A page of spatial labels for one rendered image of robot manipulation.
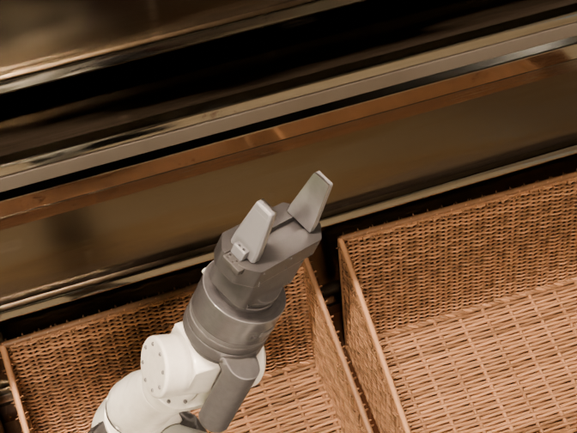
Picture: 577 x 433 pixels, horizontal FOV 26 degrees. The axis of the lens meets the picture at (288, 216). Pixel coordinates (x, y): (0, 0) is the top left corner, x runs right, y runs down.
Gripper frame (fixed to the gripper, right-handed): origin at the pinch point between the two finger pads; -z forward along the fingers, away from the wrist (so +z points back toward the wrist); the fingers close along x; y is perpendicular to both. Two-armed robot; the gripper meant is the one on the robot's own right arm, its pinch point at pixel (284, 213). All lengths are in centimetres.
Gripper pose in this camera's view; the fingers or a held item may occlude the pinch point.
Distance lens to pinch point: 117.0
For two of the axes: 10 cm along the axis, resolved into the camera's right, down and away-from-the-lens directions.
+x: -6.4, 3.3, -7.0
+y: -6.8, -6.6, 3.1
